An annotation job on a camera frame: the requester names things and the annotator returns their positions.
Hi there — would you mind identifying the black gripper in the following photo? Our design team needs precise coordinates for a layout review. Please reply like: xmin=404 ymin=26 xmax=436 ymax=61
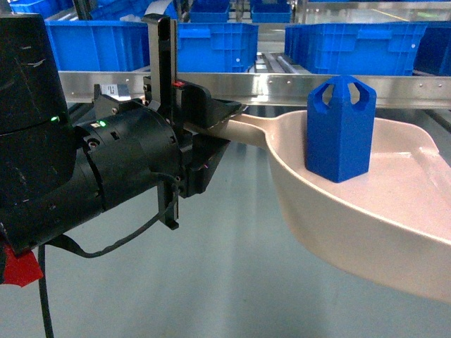
xmin=86 ymin=13 xmax=245 ymax=230

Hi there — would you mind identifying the blue plastic block part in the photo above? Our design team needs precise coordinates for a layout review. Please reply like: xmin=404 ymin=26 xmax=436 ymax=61
xmin=306 ymin=75 xmax=377 ymax=183

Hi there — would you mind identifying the beige plastic dustpan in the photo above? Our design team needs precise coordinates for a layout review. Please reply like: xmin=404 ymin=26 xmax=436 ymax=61
xmin=204 ymin=111 xmax=450 ymax=303

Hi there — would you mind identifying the stainless steel shelf rack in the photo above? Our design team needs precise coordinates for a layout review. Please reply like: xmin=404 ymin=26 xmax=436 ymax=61
xmin=45 ymin=0 xmax=451 ymax=142

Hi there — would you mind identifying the blue plastic crate left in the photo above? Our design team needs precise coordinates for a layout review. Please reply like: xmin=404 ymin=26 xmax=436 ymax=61
xmin=177 ymin=23 xmax=259 ymax=73

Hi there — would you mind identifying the blue plastic crate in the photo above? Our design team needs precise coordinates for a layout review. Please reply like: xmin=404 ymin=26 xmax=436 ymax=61
xmin=285 ymin=22 xmax=427 ymax=76
xmin=177 ymin=23 xmax=259 ymax=73

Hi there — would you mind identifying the blue crate far left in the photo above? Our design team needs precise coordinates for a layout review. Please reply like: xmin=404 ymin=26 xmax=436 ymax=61
xmin=45 ymin=20 xmax=149 ymax=72

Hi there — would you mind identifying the blue plastic crate right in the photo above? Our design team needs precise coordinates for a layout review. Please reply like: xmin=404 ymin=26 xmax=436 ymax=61
xmin=285 ymin=22 xmax=427 ymax=76

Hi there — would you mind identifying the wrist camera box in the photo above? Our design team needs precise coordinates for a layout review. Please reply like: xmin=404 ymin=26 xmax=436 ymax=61
xmin=92 ymin=84 xmax=142 ymax=118

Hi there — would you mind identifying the black cable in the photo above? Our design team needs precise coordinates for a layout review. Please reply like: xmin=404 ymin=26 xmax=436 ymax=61
xmin=37 ymin=172 xmax=181 ymax=338

